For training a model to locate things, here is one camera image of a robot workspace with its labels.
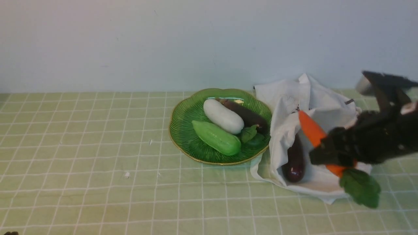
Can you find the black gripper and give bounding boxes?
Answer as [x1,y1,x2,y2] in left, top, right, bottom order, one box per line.
[309,71,418,167]

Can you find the orange carrot with green leaves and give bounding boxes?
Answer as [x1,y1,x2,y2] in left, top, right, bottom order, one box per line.
[298,111,381,209]

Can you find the dark eggplant in bag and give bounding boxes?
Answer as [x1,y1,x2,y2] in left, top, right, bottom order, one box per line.
[281,134,306,183]

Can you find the white cloth bag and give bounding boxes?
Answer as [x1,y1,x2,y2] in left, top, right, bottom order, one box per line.
[250,74,361,204]

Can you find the dark eggplant on plate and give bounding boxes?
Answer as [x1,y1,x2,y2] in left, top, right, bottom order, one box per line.
[216,98,270,147]

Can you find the green cucumber vegetable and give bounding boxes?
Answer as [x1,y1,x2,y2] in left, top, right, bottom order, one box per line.
[191,120,242,156]

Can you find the white radish vegetable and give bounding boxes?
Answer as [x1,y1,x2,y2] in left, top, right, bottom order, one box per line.
[203,99,244,135]

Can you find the green ribbed plate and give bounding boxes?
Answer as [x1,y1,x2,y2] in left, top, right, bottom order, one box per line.
[169,88,272,165]

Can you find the green tablecloth with grid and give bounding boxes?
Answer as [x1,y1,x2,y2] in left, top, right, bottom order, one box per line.
[0,92,417,235]

